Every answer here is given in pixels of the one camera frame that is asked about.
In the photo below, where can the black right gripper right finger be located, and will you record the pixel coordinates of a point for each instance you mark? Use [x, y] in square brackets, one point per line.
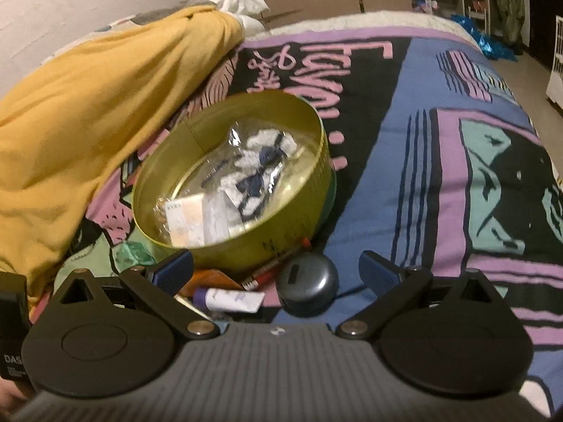
[413, 303]

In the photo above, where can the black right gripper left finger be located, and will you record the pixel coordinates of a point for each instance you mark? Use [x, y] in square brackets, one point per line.
[153, 290]

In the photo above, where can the teal foil packet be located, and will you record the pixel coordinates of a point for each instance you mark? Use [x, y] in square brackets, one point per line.
[132, 253]

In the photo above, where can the white tube purple cap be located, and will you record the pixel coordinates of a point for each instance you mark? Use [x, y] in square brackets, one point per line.
[228, 301]

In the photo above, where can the grey round case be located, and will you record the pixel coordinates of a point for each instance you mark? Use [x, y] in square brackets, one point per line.
[307, 285]

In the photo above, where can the yellow bunny tissue pack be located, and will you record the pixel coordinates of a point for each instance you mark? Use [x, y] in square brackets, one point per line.
[188, 304]

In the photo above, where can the white peach Face tissue pack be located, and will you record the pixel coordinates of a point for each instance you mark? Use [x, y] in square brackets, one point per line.
[197, 220]

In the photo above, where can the orange tube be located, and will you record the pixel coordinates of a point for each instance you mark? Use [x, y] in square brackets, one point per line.
[209, 279]

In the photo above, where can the red white pen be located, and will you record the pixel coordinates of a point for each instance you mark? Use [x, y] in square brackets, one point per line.
[263, 275]

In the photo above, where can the clear bag with bow tie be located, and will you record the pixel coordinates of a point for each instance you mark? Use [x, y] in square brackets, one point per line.
[250, 164]

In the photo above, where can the colourful patterned bedspread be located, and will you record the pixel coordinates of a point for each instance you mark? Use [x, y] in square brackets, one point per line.
[440, 169]

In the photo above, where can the round yellow green tin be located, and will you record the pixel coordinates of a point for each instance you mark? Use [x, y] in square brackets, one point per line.
[302, 206]

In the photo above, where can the yellow blanket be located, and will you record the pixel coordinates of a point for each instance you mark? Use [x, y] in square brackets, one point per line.
[66, 127]

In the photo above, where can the blue plastic bag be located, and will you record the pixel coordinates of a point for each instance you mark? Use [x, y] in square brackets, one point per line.
[492, 49]

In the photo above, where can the white cloth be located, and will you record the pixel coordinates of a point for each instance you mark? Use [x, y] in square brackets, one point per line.
[246, 12]

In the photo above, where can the white wire rack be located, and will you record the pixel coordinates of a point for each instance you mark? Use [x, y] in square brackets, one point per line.
[554, 89]

